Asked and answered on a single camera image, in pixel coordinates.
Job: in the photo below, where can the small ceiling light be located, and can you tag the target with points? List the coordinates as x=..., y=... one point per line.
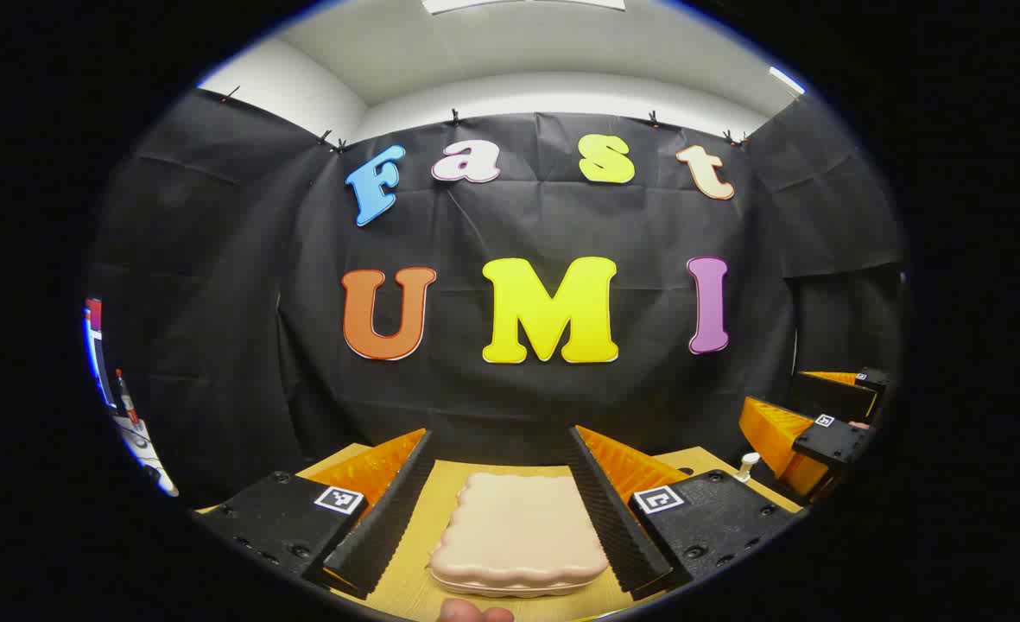
x=787, y=79

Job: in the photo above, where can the red label drink bottle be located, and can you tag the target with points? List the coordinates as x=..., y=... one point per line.
x=124, y=396

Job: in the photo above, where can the white side desk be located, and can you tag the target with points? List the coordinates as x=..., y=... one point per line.
x=142, y=453

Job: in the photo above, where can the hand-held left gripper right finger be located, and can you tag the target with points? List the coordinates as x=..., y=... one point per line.
x=609, y=518

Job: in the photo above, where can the white pump bottle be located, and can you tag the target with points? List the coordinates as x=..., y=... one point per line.
x=746, y=468

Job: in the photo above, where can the ceiling light panel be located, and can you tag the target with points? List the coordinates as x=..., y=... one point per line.
x=522, y=4

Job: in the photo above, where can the pink scalloped suitcase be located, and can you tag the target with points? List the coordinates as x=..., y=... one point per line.
x=518, y=527

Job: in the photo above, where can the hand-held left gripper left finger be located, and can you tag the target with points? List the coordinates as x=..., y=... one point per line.
x=389, y=518

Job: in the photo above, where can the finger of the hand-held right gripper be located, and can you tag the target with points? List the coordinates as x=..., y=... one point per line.
x=829, y=442
x=829, y=393

